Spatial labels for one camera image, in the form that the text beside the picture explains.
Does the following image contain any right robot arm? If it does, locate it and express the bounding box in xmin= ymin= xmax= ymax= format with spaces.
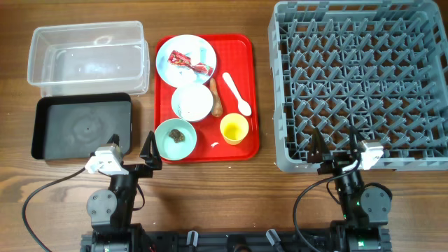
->
xmin=307 ymin=126 xmax=393 ymax=252

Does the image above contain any clear plastic bin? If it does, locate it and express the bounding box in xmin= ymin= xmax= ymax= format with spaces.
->
xmin=27 ymin=21 xmax=150 ymax=97

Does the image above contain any grey dishwasher rack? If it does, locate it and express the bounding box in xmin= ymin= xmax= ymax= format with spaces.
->
xmin=268 ymin=1 xmax=447 ymax=173

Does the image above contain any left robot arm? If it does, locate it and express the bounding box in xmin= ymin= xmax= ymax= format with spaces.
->
xmin=81 ymin=132 xmax=162 ymax=252

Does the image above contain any small light blue bowl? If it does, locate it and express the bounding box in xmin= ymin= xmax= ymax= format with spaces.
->
xmin=171 ymin=84 xmax=214 ymax=122

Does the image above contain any mint green bowl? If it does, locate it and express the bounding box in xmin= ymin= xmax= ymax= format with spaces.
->
xmin=155 ymin=118 xmax=197 ymax=161

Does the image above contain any red serving tray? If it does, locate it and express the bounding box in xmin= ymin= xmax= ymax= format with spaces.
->
xmin=154 ymin=33 xmax=261 ymax=165

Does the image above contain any black plastic tray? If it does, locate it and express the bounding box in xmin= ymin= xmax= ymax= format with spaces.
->
xmin=31 ymin=92 xmax=132 ymax=160

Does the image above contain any pile of white rice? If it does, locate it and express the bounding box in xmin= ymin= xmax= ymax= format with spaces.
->
xmin=174 ymin=97 xmax=211 ymax=122

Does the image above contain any yellow plastic cup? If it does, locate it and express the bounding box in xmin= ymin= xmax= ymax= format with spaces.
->
xmin=220 ymin=113 xmax=249 ymax=145

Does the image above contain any white plastic spoon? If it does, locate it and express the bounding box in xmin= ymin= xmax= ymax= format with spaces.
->
xmin=222 ymin=72 xmax=252 ymax=117

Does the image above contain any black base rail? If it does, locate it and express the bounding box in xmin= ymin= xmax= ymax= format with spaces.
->
xmin=80 ymin=229 xmax=391 ymax=252

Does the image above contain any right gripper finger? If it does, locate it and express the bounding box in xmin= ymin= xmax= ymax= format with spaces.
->
xmin=307 ymin=128 xmax=331 ymax=163
xmin=349 ymin=125 xmax=364 ymax=160

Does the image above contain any brown food lump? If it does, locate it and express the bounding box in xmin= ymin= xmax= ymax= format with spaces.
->
xmin=169 ymin=129 xmax=185 ymax=143

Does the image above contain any large light blue plate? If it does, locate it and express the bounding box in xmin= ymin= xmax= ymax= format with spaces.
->
xmin=155 ymin=34 xmax=217 ymax=88

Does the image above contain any red snack wrapper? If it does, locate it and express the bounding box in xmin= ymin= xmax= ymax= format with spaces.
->
xmin=168 ymin=50 xmax=214 ymax=76

